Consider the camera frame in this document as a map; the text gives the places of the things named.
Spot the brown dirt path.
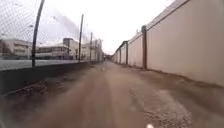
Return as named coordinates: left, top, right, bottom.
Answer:
left=0, top=60, right=224, bottom=128

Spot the pale multi-storey building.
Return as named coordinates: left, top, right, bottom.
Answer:
left=35, top=37, right=103, bottom=62

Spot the grey paved yard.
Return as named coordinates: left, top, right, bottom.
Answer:
left=0, top=58, right=81, bottom=72

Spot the low pale building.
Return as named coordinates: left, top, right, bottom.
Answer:
left=0, top=38, right=33, bottom=60

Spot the chain-link fence with poles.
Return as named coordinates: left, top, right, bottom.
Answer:
left=0, top=0, right=104, bottom=72

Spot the long pale concrete wall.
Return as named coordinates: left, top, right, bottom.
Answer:
left=111, top=0, right=224, bottom=88

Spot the low dark concrete kerb wall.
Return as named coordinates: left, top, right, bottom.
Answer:
left=0, top=60, right=101, bottom=96

